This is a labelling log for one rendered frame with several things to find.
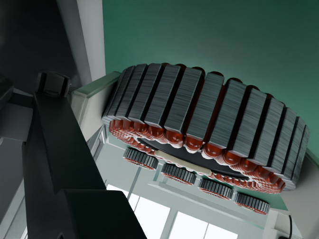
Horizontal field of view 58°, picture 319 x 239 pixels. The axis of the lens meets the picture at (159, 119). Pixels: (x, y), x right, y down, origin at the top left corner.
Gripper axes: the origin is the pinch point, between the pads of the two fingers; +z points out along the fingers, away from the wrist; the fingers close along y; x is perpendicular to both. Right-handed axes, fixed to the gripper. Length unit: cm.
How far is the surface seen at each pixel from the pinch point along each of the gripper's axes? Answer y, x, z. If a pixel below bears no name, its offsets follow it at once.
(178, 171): 8, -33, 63
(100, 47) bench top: -10.1, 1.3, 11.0
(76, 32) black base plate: -11.4, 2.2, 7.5
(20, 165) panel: -22.3, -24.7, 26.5
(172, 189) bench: 37, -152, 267
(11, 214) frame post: -14.6, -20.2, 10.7
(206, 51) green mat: -1.1, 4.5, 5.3
